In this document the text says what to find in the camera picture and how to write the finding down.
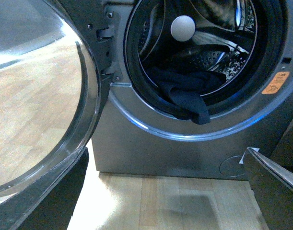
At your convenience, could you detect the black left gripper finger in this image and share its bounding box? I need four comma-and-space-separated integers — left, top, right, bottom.
242, 148, 293, 230

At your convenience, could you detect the dark navy garment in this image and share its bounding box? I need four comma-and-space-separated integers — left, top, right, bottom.
146, 67, 226, 125

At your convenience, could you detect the grey front-load washing machine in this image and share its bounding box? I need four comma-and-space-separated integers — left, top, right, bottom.
92, 0, 293, 180

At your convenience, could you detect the orange warning sticker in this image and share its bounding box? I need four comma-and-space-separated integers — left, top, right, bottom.
262, 71, 290, 94

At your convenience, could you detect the steel washer drum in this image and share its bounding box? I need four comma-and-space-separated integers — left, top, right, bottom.
138, 0, 258, 94

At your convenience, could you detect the black rubber door gasket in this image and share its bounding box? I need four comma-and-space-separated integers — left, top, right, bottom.
125, 0, 286, 120

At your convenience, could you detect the round glass washer door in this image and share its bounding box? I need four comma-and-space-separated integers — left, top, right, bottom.
0, 0, 113, 230

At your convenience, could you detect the grey door hinge bracket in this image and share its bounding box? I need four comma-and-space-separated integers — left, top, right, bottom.
97, 5, 123, 84

